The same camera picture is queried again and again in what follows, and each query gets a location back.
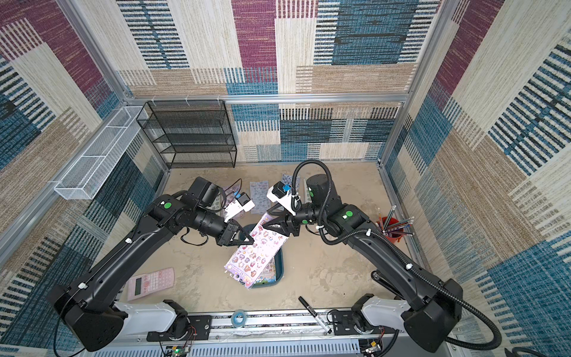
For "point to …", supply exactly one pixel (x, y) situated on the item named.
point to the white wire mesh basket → (82, 180)
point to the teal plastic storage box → (279, 261)
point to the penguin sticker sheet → (287, 179)
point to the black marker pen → (315, 314)
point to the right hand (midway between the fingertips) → (272, 219)
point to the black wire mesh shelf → (192, 134)
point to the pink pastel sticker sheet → (256, 256)
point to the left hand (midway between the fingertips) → (252, 242)
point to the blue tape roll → (233, 318)
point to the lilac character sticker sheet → (235, 268)
